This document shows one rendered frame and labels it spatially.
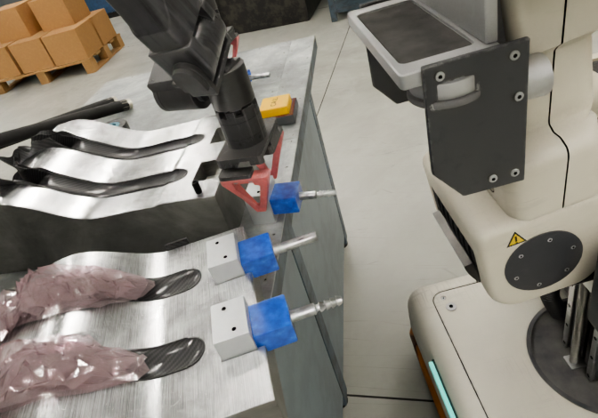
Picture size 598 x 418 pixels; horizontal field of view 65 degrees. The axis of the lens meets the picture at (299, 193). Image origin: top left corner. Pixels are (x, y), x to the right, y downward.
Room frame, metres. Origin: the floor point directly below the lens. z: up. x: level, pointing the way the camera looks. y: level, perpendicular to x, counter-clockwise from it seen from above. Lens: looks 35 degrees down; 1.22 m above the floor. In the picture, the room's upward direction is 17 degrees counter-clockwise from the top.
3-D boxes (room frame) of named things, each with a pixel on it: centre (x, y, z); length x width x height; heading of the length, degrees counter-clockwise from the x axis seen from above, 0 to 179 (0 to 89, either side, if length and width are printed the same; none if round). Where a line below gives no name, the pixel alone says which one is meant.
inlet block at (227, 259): (0.43, 0.06, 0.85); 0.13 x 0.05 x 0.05; 92
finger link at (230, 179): (0.56, 0.05, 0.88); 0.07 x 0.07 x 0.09; 71
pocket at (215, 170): (0.61, 0.11, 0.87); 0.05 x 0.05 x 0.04; 75
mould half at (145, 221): (0.73, 0.32, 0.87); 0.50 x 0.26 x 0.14; 75
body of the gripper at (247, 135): (0.58, 0.05, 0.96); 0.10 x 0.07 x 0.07; 161
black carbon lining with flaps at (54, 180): (0.71, 0.31, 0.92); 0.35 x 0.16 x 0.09; 75
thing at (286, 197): (0.57, 0.01, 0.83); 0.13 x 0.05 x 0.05; 71
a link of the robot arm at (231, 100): (0.58, 0.05, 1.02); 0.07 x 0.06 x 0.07; 61
